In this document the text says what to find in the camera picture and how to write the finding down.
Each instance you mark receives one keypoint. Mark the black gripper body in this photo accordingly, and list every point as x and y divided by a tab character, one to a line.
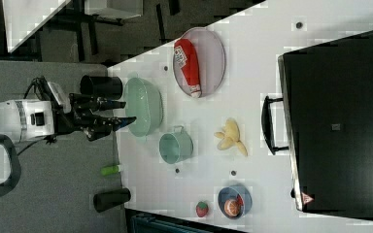
65	119

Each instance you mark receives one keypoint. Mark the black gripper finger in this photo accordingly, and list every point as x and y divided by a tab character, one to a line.
107	124
107	104

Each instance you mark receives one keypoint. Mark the peeled plush banana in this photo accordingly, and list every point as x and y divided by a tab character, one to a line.
230	136

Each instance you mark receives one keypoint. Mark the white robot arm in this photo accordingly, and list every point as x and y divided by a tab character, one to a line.
50	114

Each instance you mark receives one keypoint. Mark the green mug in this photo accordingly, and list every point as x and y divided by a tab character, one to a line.
175	146

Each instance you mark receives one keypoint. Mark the green colander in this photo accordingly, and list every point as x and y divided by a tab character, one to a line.
143	101

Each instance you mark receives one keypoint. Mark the green toy object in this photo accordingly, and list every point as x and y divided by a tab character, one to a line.
110	170

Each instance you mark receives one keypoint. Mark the red plush ketchup bottle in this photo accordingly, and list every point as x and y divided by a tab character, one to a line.
186	58

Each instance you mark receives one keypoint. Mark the grey round plate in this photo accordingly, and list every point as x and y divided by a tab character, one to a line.
211	59

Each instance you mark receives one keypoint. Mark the red toy strawberry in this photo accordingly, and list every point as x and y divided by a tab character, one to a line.
202	209

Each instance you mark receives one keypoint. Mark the blue bowl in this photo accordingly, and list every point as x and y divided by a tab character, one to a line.
231	192

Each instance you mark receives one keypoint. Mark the orange toy fruit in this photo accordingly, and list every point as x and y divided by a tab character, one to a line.
231	207

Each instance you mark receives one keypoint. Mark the small red toy fruit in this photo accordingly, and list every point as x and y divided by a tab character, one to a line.
239	200

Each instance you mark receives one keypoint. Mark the black toaster oven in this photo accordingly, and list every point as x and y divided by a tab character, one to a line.
327	95

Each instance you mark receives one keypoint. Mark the black cylinder post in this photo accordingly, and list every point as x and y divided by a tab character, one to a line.
109	87
107	200

